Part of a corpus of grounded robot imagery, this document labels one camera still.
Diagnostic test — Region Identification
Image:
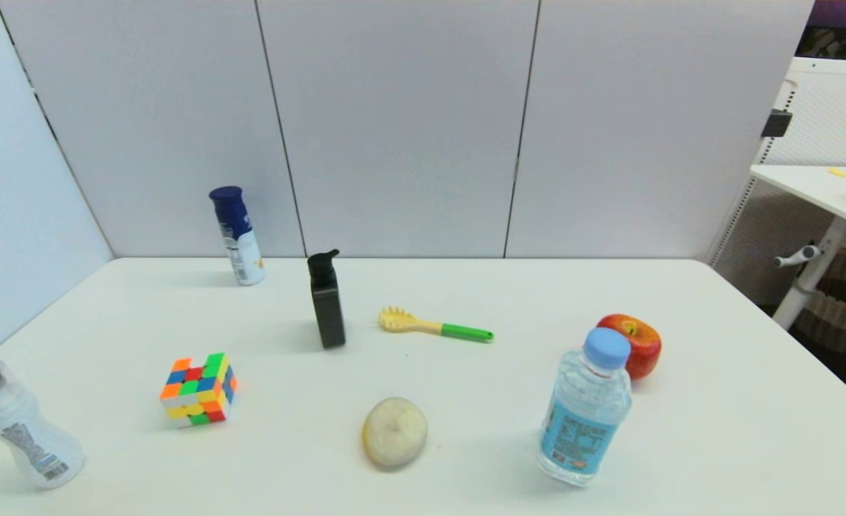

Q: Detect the multicoloured rubiks cube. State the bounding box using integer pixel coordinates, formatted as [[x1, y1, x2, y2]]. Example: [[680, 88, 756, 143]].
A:
[[159, 352, 238, 428]]

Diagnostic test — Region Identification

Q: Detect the black pump bottle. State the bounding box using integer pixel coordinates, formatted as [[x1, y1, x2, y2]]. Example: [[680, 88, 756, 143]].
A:
[[307, 249, 347, 350]]

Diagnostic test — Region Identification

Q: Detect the pale round bread bun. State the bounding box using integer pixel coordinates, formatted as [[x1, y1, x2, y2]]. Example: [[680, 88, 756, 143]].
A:
[[362, 396, 429, 471]]

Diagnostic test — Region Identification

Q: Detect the blue and white spray can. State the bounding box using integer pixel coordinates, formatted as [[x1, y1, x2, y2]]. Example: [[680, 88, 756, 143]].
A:
[[209, 186, 266, 287]]

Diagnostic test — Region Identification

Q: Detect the clear water bottle blue cap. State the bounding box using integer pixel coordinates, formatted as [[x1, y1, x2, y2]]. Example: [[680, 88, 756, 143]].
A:
[[537, 327, 634, 488]]

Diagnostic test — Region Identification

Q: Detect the red apple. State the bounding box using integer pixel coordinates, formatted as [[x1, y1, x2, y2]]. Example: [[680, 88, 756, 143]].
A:
[[597, 313, 662, 381]]

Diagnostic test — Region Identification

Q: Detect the black clip box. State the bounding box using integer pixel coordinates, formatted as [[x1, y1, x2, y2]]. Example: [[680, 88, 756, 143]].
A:
[[761, 109, 794, 138]]

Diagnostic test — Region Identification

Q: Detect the white side table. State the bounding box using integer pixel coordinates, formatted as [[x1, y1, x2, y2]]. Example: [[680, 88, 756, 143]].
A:
[[751, 164, 846, 330]]

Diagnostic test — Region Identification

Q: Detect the white perforated partition panel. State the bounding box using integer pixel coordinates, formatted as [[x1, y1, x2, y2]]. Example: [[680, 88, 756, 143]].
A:
[[706, 56, 846, 305]]

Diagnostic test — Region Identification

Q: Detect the white bottle grey cap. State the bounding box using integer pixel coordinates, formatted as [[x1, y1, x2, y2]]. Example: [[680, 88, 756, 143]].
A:
[[0, 358, 86, 491]]

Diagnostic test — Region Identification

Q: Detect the yellow pasta fork green handle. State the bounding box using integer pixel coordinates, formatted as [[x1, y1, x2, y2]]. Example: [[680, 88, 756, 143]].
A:
[[378, 306, 495, 344]]

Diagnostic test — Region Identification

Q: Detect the grey table crank handle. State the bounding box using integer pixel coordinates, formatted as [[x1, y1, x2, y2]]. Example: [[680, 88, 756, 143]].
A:
[[773, 244, 823, 269]]

